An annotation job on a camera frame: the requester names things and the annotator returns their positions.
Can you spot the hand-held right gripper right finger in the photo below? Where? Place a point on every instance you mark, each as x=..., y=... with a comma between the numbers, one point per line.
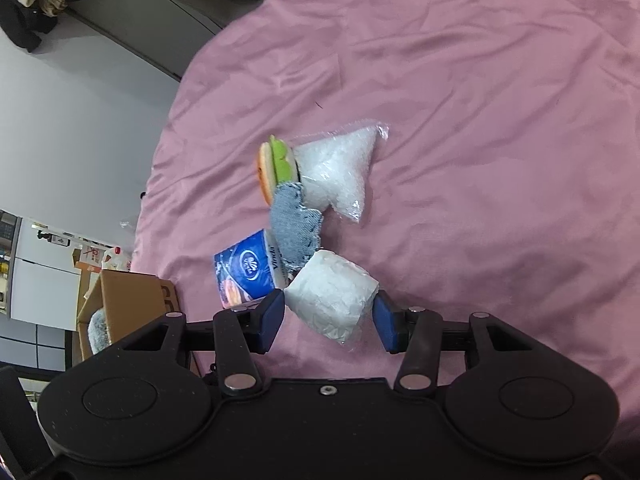
x=383, y=321

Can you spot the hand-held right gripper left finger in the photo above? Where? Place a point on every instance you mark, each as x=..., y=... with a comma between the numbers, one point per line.
x=270, y=316

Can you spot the blue tissue pack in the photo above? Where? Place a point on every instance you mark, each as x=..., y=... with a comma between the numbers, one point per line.
x=246, y=270

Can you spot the white toilet paper roll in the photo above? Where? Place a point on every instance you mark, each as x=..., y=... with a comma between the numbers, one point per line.
x=331, y=296

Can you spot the blue knitted cloth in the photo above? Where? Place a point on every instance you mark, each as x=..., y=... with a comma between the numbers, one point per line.
x=295, y=229

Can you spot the plush burger toy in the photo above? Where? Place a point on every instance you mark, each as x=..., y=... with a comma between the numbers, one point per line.
x=274, y=168

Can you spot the clear bag of white filling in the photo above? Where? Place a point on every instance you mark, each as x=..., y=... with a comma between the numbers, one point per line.
x=334, y=172

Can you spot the grey fluffy cloth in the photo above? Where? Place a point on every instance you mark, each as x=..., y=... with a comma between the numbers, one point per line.
x=100, y=331

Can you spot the small cardboard box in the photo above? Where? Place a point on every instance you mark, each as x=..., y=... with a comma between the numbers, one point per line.
x=88, y=256

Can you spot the pink bed sheet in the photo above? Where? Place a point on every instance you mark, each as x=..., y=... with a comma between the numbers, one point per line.
x=450, y=135

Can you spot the white cabinet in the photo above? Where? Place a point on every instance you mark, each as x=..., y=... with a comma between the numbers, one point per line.
x=40, y=280

